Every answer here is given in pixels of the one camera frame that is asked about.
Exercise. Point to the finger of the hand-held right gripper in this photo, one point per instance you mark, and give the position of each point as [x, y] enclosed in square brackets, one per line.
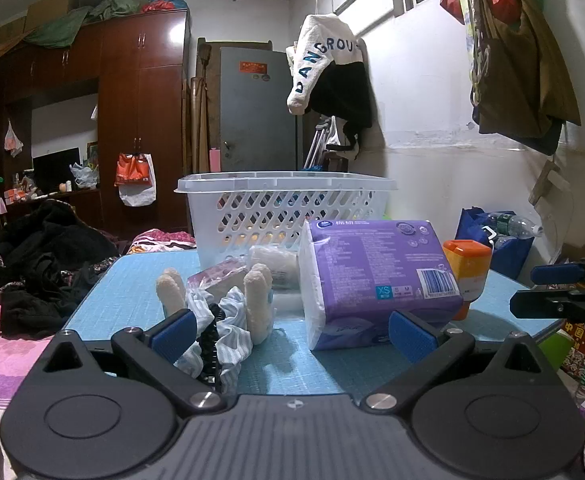
[537, 305]
[554, 274]

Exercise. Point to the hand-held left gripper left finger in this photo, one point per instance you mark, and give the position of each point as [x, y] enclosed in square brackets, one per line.
[175, 334]

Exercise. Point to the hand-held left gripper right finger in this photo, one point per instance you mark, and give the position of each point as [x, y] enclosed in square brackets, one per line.
[412, 337]

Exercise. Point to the striped fabric scrunchie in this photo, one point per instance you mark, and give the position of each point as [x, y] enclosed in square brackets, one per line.
[232, 345]

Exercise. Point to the pink plastic packet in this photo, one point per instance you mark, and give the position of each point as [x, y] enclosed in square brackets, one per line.
[217, 272]

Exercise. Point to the purple tissue pack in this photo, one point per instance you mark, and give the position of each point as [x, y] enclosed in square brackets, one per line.
[372, 270]

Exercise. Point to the white plastic roll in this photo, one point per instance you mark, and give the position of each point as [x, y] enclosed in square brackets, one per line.
[277, 265]

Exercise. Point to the white plastic lattice basket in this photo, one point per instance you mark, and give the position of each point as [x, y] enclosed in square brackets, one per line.
[272, 182]

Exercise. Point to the cream fuzzy sock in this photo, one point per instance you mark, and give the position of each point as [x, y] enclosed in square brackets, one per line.
[260, 305]
[172, 292]

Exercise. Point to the green cup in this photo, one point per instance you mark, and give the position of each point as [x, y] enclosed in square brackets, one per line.
[557, 350]

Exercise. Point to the clear water bottle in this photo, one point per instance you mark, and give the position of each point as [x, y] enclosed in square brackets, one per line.
[514, 225]

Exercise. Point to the orange-lid plastic bottle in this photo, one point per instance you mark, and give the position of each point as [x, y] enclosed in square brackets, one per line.
[465, 270]

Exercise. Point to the blue shopping bag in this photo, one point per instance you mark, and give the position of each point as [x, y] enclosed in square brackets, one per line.
[472, 230]

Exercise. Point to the floral pink quilt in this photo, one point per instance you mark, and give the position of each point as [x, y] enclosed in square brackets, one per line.
[162, 240]

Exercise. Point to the black clothes pile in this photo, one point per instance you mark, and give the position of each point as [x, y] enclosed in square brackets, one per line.
[47, 250]

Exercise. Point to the pink blanket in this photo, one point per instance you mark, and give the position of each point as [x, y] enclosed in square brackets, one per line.
[12, 355]

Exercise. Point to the orange plastic bag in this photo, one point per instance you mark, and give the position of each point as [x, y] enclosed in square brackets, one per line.
[131, 170]

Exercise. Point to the pink board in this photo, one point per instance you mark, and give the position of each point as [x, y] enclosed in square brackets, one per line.
[215, 160]

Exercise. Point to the clear plastic bag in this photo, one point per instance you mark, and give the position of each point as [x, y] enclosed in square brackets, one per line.
[83, 176]

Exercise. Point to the olive tote bag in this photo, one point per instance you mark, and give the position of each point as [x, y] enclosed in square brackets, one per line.
[522, 75]

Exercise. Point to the black monitor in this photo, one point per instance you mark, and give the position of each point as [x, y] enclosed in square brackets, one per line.
[55, 167]

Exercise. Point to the white black-trimmed garment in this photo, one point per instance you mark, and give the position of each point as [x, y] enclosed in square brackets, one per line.
[347, 135]

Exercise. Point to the wooden planks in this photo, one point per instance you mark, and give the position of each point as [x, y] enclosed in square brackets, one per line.
[200, 110]

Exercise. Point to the grey metal door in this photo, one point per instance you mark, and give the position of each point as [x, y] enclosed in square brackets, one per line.
[257, 120]

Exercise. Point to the black hanging garment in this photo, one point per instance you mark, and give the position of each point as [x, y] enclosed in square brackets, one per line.
[347, 95]

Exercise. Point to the small hanging plastic bag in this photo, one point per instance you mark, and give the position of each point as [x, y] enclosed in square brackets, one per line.
[13, 141]

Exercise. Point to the dark wooden wardrobe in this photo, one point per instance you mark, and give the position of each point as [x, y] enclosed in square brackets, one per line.
[122, 85]

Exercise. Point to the white lettered hoodie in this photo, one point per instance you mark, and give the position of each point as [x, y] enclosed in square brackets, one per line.
[322, 45]

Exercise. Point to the green cloth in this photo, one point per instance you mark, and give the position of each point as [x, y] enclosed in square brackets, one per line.
[67, 22]

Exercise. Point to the red and blue bags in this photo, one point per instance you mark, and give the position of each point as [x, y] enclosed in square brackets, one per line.
[165, 4]

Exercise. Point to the cardboard box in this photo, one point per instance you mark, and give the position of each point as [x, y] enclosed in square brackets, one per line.
[52, 7]

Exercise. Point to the metal folding frame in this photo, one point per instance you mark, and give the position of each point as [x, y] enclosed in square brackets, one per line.
[317, 142]

